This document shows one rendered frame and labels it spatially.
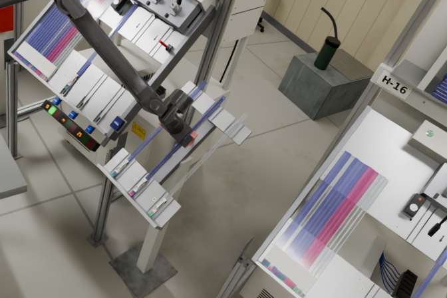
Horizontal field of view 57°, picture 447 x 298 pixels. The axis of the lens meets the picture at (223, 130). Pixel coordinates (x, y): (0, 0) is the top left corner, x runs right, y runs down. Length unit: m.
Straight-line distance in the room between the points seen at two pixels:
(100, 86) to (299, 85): 2.31
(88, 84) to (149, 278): 1.00
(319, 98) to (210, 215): 1.64
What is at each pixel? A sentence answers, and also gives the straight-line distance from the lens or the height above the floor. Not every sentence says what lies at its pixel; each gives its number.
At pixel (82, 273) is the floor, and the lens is 2.20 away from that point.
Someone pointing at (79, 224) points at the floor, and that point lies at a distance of 2.36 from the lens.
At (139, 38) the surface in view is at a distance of 1.88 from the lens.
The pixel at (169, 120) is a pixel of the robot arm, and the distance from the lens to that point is 1.34.
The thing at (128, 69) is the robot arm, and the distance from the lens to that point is 1.30.
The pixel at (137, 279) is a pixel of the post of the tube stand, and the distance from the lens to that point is 2.20.
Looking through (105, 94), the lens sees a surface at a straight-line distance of 1.84.
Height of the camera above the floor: 1.90
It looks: 37 degrees down
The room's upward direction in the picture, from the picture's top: 22 degrees clockwise
